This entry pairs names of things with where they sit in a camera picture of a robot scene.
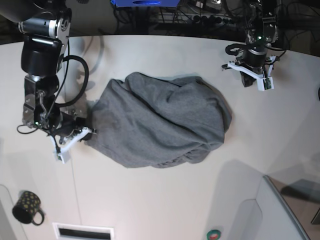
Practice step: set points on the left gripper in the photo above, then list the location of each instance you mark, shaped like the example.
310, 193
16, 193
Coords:
253, 60

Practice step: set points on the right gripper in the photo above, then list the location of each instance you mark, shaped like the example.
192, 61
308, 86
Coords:
62, 124

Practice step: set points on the grey t-shirt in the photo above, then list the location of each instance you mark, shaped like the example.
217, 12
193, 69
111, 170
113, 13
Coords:
143, 121

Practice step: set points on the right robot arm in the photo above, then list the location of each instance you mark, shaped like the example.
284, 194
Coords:
45, 25

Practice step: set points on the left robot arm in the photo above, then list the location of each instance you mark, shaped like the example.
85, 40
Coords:
260, 26

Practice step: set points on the black power strip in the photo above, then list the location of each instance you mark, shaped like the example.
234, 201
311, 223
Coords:
212, 20

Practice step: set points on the black mug with yellow dots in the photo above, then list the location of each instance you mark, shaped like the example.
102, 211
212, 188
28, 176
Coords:
27, 207

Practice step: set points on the white slotted panel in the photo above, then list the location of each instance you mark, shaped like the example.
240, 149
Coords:
65, 231

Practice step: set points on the blue box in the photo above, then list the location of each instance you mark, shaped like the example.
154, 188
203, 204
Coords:
145, 3

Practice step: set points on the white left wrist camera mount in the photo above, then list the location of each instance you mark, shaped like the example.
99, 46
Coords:
264, 81

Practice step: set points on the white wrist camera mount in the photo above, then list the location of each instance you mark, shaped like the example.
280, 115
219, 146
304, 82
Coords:
61, 151
264, 81

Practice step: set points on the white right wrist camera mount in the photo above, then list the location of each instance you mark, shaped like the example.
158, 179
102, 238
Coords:
61, 151

